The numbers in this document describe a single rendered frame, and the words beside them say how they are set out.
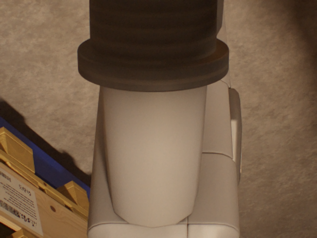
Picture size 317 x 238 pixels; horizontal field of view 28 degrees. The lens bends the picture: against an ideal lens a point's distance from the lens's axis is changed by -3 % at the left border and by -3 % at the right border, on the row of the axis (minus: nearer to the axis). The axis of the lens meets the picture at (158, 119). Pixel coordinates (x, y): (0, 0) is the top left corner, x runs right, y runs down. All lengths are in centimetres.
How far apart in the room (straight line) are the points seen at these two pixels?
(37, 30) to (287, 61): 95
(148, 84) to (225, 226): 5
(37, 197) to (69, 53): 50
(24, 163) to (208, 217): 168
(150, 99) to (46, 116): 212
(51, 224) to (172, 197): 165
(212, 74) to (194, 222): 5
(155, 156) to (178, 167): 1
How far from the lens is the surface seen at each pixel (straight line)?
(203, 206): 19
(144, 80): 16
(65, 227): 190
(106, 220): 19
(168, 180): 18
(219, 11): 22
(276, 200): 326
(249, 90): 247
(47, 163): 217
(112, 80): 16
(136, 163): 18
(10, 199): 168
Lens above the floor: 147
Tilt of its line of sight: 37 degrees down
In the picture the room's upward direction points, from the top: 161 degrees clockwise
